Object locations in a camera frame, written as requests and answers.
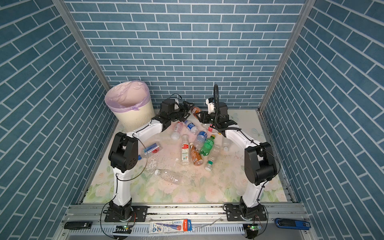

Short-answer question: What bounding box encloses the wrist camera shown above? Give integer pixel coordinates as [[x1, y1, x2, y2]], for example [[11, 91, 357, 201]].
[[173, 99, 180, 111], [206, 98, 216, 114]]

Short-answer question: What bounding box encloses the clear bottle with green cap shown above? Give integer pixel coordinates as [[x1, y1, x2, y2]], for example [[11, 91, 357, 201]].
[[205, 145, 221, 172]]

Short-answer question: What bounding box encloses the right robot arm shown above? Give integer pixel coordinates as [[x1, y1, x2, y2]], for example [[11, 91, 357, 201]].
[[197, 99, 278, 219]]

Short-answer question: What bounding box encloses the white red blue tube package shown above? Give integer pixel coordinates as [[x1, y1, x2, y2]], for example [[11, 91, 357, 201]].
[[148, 219, 193, 234]]

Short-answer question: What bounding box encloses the clear bottle blue label blue cap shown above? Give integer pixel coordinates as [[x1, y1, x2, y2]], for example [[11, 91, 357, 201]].
[[184, 120, 199, 135]]

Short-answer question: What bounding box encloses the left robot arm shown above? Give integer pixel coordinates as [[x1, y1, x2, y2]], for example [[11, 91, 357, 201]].
[[108, 98, 195, 222]]

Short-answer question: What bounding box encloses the brown tea bottle white cap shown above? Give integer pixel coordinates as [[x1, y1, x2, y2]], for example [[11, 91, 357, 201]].
[[190, 143, 203, 166]]

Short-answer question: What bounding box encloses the green soda bottle yellow cap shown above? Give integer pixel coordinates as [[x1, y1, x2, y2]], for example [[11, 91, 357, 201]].
[[200, 135, 216, 156]]

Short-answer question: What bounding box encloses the clear bottle red label yellow cap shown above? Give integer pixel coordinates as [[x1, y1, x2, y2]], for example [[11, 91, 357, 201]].
[[208, 124, 215, 133]]

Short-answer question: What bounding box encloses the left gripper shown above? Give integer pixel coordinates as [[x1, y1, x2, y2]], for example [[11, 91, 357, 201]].
[[167, 100, 194, 122]]

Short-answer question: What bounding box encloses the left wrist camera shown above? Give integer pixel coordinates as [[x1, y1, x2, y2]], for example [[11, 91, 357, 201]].
[[173, 99, 180, 111]]

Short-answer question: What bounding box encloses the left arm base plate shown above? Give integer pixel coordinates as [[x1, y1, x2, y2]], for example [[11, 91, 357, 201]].
[[103, 206, 148, 223]]

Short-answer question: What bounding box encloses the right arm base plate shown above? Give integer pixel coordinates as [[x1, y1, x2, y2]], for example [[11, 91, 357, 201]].
[[223, 204, 268, 222]]

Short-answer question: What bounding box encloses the white bin with pink liner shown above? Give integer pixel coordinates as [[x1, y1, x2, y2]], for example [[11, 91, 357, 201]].
[[105, 80, 155, 132]]

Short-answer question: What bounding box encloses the blue black device on rail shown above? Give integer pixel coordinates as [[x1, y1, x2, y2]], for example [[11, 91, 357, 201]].
[[275, 218, 311, 231]]

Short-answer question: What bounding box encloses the crushed clear bottle white cap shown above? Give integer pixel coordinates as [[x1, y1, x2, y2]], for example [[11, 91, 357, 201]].
[[154, 169, 183, 185]]

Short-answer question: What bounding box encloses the Pocari Sweat clear bottle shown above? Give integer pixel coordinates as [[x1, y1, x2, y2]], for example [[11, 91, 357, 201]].
[[194, 131, 208, 152]]

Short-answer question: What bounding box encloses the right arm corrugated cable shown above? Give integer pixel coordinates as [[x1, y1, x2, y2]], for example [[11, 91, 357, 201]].
[[212, 84, 220, 121]]

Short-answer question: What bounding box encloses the white slotted cable duct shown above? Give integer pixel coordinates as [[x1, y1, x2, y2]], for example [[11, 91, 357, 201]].
[[67, 223, 245, 237]]

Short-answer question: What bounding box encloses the clear bottle red white label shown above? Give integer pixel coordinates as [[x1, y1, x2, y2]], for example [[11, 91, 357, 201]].
[[181, 135, 190, 165]]

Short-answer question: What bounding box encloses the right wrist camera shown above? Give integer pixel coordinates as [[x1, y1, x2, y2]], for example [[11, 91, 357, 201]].
[[206, 98, 216, 114]]

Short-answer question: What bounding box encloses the flat bottle blue red label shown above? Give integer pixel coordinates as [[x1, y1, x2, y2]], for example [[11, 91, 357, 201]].
[[138, 143, 162, 160]]

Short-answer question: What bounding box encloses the frosted tall clear bottle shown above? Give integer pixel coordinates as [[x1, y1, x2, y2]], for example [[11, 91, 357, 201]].
[[222, 138, 233, 152]]

